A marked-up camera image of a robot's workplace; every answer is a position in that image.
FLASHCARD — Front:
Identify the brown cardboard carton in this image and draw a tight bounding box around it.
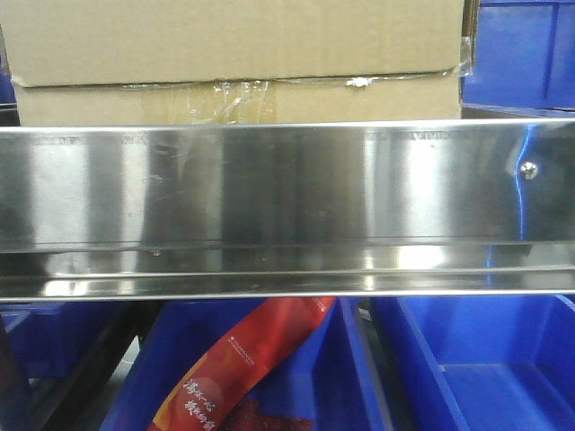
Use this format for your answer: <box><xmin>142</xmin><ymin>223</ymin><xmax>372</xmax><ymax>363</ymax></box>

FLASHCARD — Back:
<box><xmin>1</xmin><ymin>1</ymin><xmax>477</xmax><ymax>126</ymax></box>

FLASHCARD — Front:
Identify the blue bin holding snack bag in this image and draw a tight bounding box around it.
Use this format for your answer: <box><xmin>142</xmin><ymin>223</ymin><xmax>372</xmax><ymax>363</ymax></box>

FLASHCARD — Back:
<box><xmin>101</xmin><ymin>299</ymin><xmax>392</xmax><ymax>430</ymax></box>

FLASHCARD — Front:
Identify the red snack bag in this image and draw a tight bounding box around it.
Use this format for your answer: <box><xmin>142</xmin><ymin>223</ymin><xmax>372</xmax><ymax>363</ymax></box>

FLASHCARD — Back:
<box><xmin>147</xmin><ymin>296</ymin><xmax>336</xmax><ymax>430</ymax></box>

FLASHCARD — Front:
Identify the blue bin lower right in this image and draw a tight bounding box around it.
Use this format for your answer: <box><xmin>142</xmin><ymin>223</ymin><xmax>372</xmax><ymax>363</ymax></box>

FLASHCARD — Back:
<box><xmin>370</xmin><ymin>295</ymin><xmax>574</xmax><ymax>430</ymax></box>

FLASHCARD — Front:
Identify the blue bin lower left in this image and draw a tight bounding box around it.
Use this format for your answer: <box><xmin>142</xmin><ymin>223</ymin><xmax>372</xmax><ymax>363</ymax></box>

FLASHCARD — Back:
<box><xmin>1</xmin><ymin>302</ymin><xmax>126</xmax><ymax>379</ymax></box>

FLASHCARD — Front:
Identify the blue bin upper right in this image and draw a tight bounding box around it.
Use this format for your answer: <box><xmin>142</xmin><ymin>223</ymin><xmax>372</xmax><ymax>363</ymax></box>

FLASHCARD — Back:
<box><xmin>463</xmin><ymin>1</ymin><xmax>574</xmax><ymax>110</ymax></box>

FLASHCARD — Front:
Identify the stainless steel shelf rail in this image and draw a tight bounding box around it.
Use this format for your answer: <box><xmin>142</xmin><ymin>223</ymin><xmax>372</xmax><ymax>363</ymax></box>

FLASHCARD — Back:
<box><xmin>1</xmin><ymin>119</ymin><xmax>574</xmax><ymax>302</ymax></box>

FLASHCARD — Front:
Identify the shelf rail screw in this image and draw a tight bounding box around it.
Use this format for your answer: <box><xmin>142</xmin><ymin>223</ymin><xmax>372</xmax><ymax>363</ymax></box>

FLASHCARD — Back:
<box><xmin>519</xmin><ymin>161</ymin><xmax>539</xmax><ymax>180</ymax></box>

